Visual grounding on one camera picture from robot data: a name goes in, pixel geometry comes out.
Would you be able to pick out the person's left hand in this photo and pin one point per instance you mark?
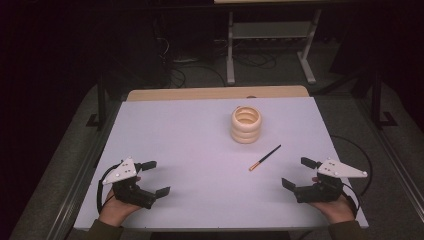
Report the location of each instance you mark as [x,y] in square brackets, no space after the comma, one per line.
[115,210]

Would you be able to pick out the cream ringed pen holder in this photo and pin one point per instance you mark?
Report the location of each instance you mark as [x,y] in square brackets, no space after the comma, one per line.
[246,125]

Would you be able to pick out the wooden table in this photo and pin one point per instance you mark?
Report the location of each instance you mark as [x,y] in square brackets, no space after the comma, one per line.
[200,92]

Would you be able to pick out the person's right hand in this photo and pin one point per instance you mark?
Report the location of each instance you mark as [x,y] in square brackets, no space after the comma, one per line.
[336,210]

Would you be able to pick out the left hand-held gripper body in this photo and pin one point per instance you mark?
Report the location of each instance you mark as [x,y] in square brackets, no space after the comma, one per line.
[126,191]

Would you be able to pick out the black metal stand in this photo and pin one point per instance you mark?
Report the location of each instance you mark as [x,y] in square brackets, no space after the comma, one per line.
[377,100]
[101,103]

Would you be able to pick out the white table board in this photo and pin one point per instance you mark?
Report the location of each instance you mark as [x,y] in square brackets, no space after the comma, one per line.
[200,166]

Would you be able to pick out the grey metal frame rail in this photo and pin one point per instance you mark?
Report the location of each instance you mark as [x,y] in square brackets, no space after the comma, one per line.
[76,190]
[396,156]

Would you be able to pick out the white metal desk frame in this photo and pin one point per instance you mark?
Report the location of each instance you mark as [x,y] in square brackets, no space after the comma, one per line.
[271,30]

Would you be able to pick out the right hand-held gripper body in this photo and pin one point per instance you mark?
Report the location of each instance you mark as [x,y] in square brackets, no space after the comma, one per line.
[325,188]

